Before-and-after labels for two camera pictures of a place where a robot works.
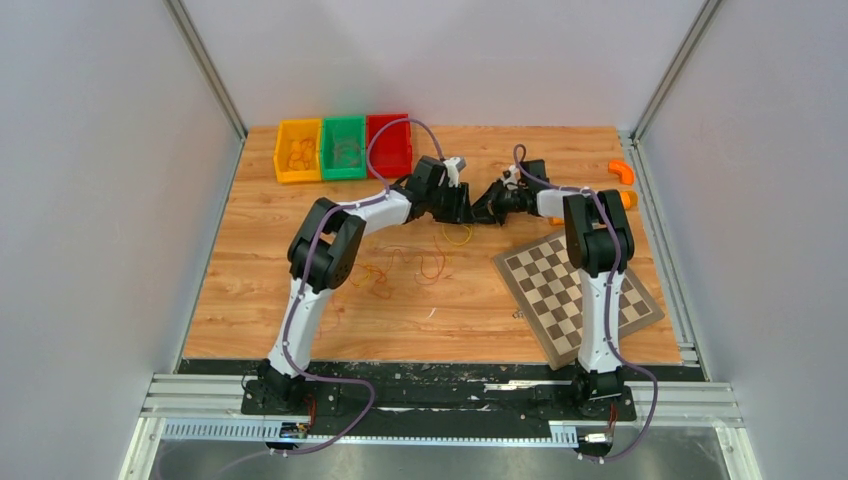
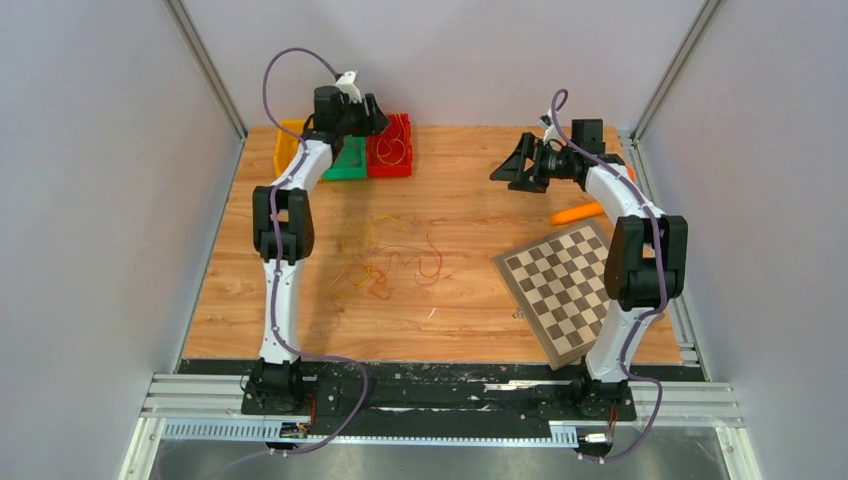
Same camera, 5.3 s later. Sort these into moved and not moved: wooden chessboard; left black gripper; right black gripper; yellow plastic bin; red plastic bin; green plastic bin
Moved: left black gripper; right black gripper
Not moved: wooden chessboard; yellow plastic bin; red plastic bin; green plastic bin
